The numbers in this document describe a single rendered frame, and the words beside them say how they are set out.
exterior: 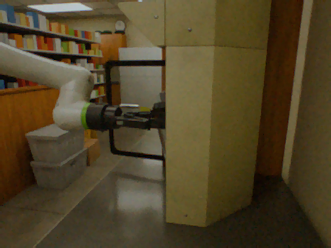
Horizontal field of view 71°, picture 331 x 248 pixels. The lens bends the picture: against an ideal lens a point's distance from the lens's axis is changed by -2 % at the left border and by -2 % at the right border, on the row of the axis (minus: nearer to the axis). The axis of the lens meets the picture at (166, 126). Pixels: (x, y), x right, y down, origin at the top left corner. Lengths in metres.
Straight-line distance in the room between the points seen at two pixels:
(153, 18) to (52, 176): 2.56
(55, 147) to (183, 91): 2.33
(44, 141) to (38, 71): 2.00
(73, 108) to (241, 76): 0.52
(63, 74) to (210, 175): 0.57
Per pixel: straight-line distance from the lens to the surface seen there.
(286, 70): 0.96
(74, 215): 0.78
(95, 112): 0.77
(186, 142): 0.59
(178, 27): 0.57
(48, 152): 2.87
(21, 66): 0.88
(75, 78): 0.86
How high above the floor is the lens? 1.36
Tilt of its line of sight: 14 degrees down
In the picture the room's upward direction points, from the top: straight up
